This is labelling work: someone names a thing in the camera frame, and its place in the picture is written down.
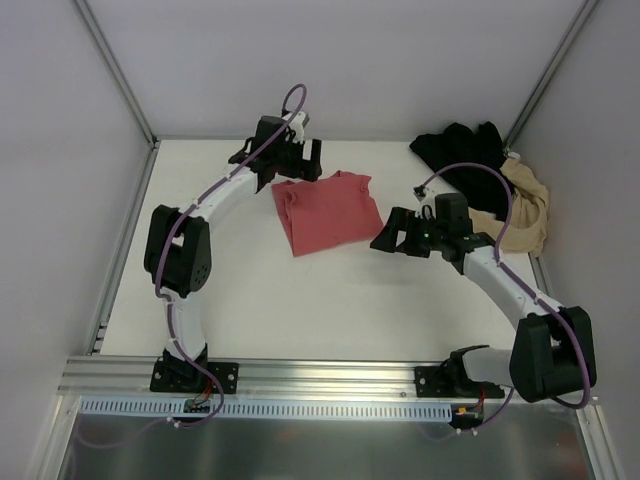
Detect white slotted cable duct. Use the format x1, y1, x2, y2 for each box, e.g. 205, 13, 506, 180
79, 396, 453, 423

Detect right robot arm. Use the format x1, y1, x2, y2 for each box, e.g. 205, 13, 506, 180
370, 193, 597, 403

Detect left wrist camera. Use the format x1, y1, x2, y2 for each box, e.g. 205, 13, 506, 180
289, 111, 309, 144

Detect left aluminium frame post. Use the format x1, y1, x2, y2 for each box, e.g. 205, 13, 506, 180
71, 0, 157, 147

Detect black t shirt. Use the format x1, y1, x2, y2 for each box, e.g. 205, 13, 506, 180
409, 121, 514, 221

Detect pink t shirt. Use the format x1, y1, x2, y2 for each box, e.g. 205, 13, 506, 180
271, 170, 383, 257

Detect right aluminium frame post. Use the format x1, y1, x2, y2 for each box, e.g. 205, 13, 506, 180
503, 0, 601, 150

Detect beige t shirt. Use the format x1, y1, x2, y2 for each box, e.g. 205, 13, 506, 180
500, 152, 550, 256

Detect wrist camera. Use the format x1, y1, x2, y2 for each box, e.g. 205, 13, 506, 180
413, 185, 436, 220
289, 111, 309, 144

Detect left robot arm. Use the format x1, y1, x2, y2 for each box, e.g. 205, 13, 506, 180
143, 111, 322, 393

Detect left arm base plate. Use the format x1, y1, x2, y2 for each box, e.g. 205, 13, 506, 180
149, 357, 240, 395

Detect aluminium front rail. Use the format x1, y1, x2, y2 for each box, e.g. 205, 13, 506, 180
57, 355, 599, 404

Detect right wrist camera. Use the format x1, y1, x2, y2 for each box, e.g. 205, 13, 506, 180
413, 185, 436, 220

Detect aluminium frame post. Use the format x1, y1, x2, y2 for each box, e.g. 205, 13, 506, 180
71, 0, 157, 147
503, 0, 601, 150

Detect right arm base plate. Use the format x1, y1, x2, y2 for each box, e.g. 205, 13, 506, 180
414, 364, 505, 399

